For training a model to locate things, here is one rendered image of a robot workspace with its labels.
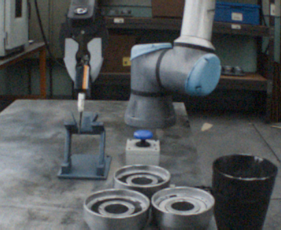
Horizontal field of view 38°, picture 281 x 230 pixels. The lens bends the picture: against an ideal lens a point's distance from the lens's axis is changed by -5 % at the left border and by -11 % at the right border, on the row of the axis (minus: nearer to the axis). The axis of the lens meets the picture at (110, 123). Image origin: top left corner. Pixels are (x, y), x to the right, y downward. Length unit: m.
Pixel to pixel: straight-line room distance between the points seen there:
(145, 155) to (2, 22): 2.13
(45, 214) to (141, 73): 0.59
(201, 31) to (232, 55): 3.66
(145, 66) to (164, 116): 0.15
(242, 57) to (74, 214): 4.21
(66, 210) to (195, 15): 0.64
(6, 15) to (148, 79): 1.84
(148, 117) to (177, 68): 0.17
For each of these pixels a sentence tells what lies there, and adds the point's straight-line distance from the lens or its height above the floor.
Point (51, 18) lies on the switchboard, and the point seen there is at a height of 0.99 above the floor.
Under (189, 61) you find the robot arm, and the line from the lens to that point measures 1.12.
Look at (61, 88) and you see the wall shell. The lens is 4.87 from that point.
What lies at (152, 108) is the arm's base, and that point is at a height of 0.85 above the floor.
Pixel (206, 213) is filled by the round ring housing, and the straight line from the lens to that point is 0.68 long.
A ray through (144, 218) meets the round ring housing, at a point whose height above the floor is 0.83.
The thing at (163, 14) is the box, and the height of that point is 1.05.
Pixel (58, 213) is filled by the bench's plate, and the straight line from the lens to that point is 0.75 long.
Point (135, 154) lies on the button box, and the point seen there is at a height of 0.84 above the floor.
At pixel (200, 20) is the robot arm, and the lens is 1.15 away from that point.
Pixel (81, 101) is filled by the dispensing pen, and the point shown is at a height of 0.96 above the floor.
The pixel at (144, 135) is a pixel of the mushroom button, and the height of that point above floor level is 0.87.
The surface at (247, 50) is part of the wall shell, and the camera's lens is 4.83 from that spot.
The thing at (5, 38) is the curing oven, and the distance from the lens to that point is 2.92.
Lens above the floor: 1.15
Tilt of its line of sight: 16 degrees down
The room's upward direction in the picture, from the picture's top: straight up
